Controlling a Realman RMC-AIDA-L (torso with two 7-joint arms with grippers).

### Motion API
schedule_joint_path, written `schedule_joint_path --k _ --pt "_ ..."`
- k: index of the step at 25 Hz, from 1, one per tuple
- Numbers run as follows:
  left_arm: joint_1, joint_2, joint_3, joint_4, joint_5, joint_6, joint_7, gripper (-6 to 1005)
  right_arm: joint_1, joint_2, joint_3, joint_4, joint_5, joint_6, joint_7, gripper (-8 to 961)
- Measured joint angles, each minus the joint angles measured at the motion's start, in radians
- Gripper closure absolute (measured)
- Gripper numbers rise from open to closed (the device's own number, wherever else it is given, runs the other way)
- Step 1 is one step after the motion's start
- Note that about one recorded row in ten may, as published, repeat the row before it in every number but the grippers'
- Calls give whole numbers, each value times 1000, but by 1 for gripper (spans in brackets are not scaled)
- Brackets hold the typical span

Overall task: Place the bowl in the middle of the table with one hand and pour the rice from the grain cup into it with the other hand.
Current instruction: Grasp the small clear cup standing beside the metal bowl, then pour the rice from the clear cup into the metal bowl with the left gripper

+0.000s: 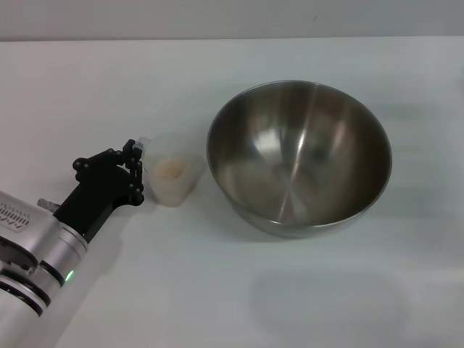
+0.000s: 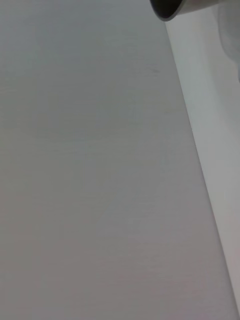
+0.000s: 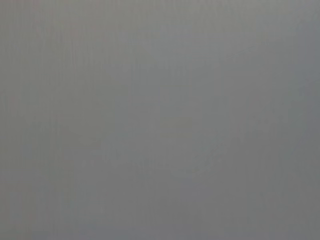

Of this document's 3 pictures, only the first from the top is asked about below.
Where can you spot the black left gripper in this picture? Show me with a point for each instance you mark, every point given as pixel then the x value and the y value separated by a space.
pixel 98 192

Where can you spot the white rice grains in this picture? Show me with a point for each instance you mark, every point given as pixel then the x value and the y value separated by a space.
pixel 168 170

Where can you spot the clear plastic measuring cup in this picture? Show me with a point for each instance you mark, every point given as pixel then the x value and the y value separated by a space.
pixel 194 170

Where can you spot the stainless steel mixing bowl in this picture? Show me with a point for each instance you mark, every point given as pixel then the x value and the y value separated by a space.
pixel 301 159

